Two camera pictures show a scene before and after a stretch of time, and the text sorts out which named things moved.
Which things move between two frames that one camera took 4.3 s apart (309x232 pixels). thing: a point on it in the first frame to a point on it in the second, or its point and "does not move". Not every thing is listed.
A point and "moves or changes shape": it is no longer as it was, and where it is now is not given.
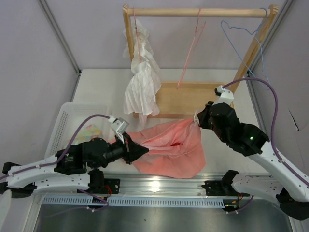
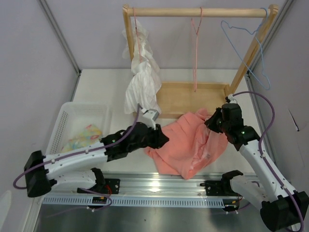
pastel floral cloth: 87,133 does not move
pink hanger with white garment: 135,15 does not move
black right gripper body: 205,122 to 215,123
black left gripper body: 124,150 to 152,139
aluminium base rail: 144,189 does not move
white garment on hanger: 141,95 does not move
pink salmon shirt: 175,149 moves or changes shape
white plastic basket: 71,117 does not move
